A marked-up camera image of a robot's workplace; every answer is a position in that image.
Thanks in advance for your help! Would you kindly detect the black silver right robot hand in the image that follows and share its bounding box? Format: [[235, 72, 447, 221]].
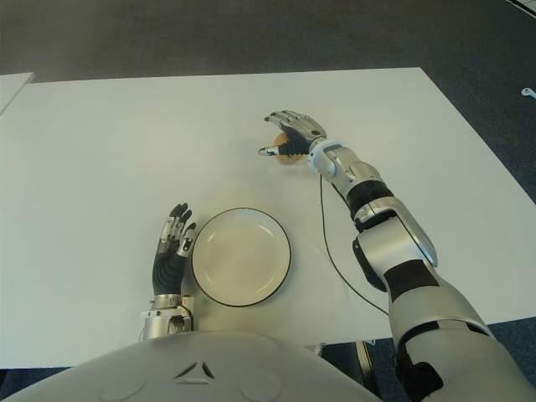
[[257, 109, 327, 159]]

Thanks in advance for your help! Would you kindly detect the grey robot torso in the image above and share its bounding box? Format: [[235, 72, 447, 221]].
[[0, 330, 378, 402]]

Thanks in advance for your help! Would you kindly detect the white plate with black rim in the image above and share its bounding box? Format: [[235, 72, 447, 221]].
[[191, 207, 293, 309]]

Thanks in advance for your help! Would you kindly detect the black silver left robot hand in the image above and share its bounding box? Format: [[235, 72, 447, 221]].
[[151, 203, 197, 296]]

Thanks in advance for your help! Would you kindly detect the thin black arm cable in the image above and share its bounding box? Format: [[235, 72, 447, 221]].
[[320, 175, 389, 315]]

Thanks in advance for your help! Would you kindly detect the red yellow apple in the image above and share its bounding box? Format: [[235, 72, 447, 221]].
[[274, 132, 306, 164]]

